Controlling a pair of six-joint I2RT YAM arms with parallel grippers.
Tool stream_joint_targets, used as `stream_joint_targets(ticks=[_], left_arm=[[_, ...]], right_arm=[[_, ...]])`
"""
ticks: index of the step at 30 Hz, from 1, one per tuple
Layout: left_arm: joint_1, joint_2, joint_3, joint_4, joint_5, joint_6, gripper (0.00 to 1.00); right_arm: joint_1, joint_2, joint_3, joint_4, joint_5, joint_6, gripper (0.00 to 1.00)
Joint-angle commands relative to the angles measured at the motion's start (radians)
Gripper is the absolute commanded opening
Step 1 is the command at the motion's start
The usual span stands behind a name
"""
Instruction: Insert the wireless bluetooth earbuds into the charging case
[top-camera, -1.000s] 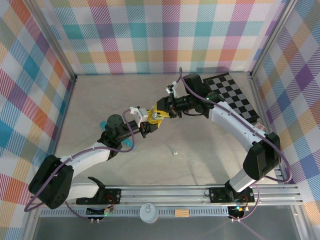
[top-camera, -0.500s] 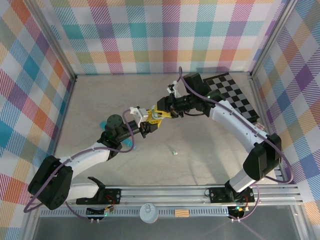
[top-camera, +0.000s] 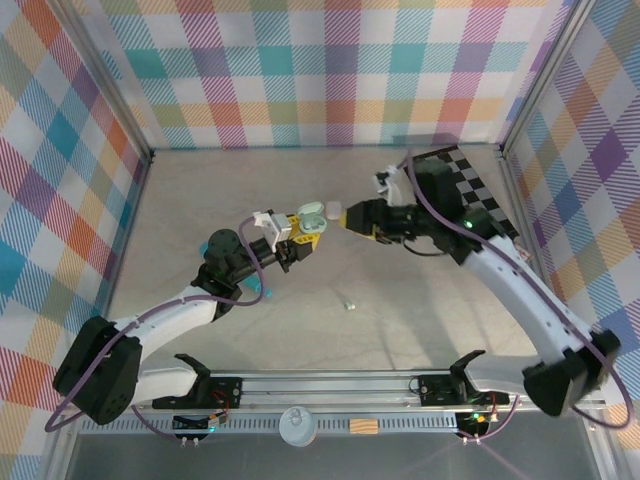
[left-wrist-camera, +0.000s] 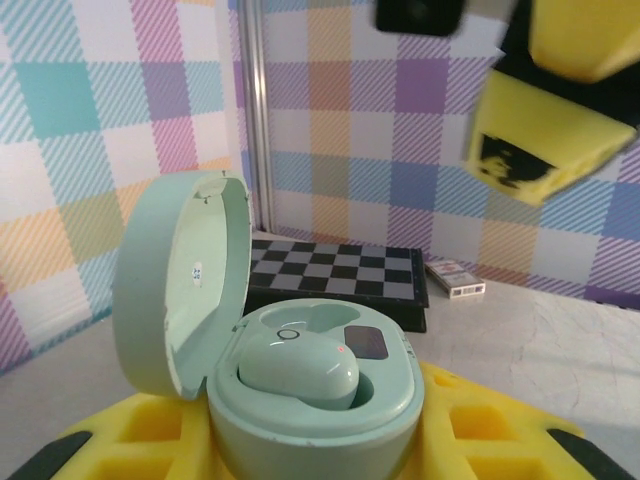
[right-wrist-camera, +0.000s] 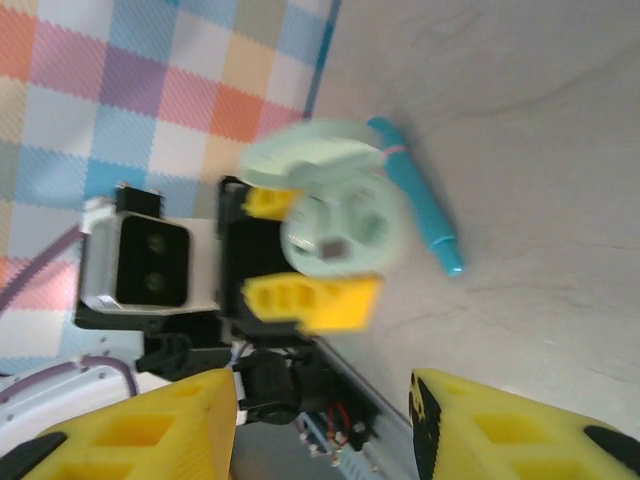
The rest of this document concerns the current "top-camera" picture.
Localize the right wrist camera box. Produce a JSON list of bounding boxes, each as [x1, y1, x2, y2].
[[373, 167, 409, 207]]

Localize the black grey chessboard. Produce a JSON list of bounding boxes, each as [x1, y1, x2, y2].
[[409, 144, 521, 241]]

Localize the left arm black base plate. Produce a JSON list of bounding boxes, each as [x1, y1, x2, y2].
[[152, 375, 244, 410]]

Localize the mint green earbud case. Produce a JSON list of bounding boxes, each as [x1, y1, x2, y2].
[[296, 200, 330, 236]]

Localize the small controller board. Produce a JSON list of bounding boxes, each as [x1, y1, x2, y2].
[[454, 410, 496, 437], [172, 412, 231, 437]]

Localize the white round cap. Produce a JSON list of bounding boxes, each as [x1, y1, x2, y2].
[[278, 405, 318, 448]]

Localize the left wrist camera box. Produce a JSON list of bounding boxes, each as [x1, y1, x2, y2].
[[252, 208, 292, 247]]

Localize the teal pen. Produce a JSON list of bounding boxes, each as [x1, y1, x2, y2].
[[198, 241, 275, 301]]

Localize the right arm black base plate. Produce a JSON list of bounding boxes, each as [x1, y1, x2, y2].
[[417, 372, 511, 407]]

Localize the aluminium frame post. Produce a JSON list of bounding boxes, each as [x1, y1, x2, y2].
[[498, 0, 599, 159], [57, 0, 154, 166]]

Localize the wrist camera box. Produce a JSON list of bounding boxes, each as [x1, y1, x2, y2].
[[252, 208, 292, 247], [373, 167, 409, 207]]

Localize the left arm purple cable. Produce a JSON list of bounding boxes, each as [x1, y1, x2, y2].
[[44, 215, 267, 444]]

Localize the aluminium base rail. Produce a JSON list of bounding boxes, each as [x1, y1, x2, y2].
[[54, 369, 609, 416]]

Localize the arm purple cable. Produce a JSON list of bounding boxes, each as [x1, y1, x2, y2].
[[44, 215, 267, 444], [397, 149, 630, 444]]

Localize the perforated metal strip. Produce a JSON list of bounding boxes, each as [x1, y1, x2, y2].
[[79, 417, 461, 435]]

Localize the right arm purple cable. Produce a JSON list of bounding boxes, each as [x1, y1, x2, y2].
[[397, 149, 630, 444]]

